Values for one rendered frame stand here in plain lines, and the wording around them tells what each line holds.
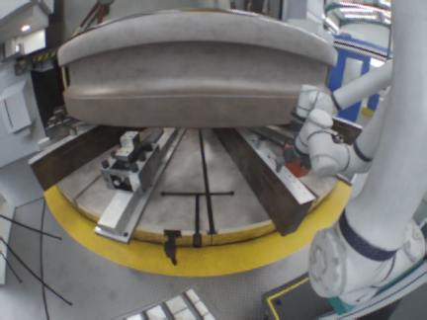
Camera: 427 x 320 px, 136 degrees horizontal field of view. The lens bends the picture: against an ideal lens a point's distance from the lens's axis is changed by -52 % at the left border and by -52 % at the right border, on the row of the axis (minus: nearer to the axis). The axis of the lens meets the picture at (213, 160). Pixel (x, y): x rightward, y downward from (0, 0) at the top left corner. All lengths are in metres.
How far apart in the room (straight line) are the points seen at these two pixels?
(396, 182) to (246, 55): 1.38
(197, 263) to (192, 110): 1.22
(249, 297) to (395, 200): 1.32
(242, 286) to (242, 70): 1.70
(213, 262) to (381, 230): 1.38
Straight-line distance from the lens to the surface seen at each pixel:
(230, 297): 1.47
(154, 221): 1.43
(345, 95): 0.79
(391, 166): 0.30
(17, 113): 4.05
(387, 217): 0.32
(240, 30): 1.35
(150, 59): 1.50
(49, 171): 2.24
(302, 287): 1.29
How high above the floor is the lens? 1.43
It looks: 34 degrees down
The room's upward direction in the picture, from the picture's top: 3 degrees clockwise
